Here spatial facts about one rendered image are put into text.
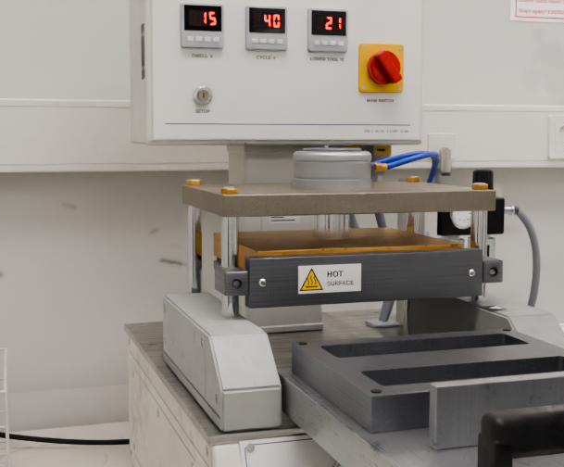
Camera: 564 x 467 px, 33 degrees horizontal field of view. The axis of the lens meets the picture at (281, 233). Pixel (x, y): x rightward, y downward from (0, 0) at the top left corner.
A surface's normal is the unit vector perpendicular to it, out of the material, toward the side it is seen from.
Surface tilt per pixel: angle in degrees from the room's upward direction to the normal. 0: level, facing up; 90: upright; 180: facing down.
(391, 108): 90
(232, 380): 40
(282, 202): 90
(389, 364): 0
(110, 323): 90
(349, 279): 90
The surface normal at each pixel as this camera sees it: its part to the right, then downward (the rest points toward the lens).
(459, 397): 0.30, 0.10
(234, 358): 0.20, -0.69
